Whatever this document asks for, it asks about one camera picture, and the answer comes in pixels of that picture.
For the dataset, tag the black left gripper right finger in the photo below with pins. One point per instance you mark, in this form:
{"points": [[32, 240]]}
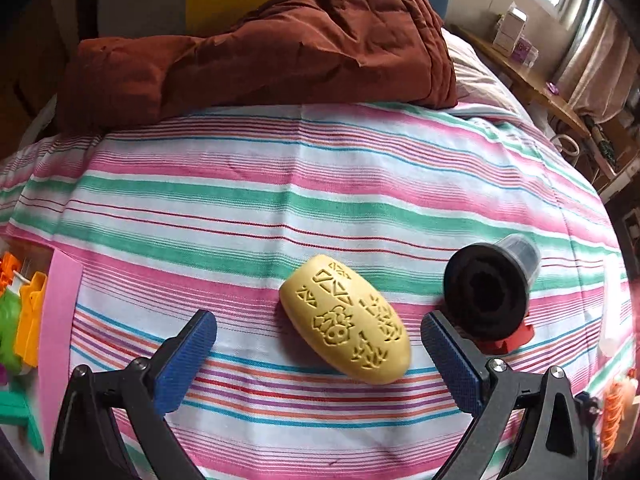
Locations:
{"points": [[557, 434]]}

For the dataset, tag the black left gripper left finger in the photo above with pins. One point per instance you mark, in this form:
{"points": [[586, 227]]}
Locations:
{"points": [[87, 442]]}

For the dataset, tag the red plastic clip piece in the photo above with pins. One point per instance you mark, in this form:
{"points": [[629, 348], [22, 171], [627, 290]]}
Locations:
{"points": [[521, 336]]}

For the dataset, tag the orange plastic scoop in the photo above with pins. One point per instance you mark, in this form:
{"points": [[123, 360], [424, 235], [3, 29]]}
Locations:
{"points": [[26, 344]]}

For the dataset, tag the black capped clear jar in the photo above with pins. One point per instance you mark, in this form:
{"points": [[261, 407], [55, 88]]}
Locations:
{"points": [[486, 286]]}

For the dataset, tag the yellow embossed oval soap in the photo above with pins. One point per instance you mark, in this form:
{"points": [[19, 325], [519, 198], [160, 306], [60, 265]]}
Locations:
{"points": [[346, 321]]}

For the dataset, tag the orange plastic rack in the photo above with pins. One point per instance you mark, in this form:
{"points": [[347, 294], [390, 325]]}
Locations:
{"points": [[620, 414]]}

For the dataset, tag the pink storage box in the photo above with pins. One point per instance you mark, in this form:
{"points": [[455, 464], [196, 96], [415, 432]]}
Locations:
{"points": [[45, 384]]}

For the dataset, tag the orange red small toy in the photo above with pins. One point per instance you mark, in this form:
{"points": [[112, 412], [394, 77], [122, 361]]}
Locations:
{"points": [[8, 267]]}

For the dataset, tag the striped bed cover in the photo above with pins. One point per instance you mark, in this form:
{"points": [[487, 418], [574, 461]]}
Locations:
{"points": [[215, 210]]}

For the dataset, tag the wooden side table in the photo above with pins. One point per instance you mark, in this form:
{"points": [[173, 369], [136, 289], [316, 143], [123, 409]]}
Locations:
{"points": [[529, 86]]}

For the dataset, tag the beige curtain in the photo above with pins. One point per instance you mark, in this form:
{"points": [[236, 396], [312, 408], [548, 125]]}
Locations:
{"points": [[600, 65]]}

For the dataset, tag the striped pillow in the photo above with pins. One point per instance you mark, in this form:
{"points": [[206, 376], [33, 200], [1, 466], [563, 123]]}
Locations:
{"points": [[475, 82]]}

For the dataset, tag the purple small box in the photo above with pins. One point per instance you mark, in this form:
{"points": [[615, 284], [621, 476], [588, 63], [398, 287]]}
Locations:
{"points": [[521, 50]]}

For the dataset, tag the white carton box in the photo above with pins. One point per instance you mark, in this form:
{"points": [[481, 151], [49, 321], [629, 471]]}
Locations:
{"points": [[509, 29]]}

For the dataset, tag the rust brown quilted blanket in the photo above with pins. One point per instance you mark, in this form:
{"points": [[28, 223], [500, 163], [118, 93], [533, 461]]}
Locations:
{"points": [[286, 52]]}

